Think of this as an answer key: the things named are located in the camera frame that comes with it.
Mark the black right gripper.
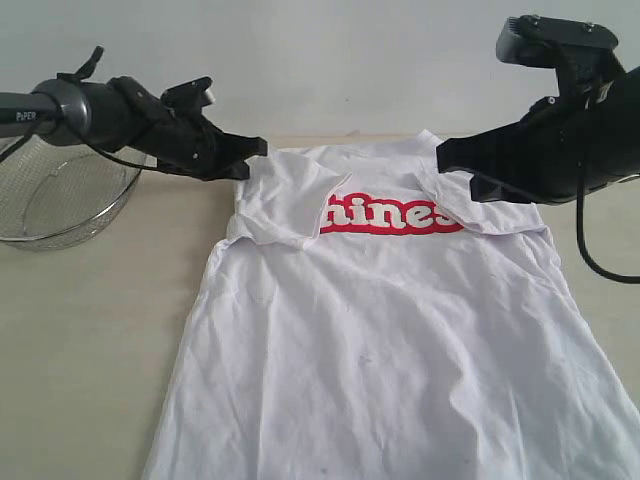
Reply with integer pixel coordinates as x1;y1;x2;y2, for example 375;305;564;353
436;69;639;205

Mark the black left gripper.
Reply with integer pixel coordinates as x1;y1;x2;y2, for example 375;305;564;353
129;112;268;181

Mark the white t-shirt red lettering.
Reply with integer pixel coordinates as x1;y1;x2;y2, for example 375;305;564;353
143;131;639;479

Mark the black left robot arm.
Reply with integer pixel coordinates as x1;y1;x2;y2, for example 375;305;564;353
1;74;268;181

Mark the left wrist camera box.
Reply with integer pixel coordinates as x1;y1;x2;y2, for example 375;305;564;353
160;76;216;111

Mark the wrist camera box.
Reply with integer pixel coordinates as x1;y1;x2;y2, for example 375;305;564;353
160;76;216;111
495;14;626;96

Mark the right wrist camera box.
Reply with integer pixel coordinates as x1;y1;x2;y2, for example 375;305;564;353
495;14;626;96

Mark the metal mesh strainer bowl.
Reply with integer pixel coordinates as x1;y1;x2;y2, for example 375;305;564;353
1;137;146;251

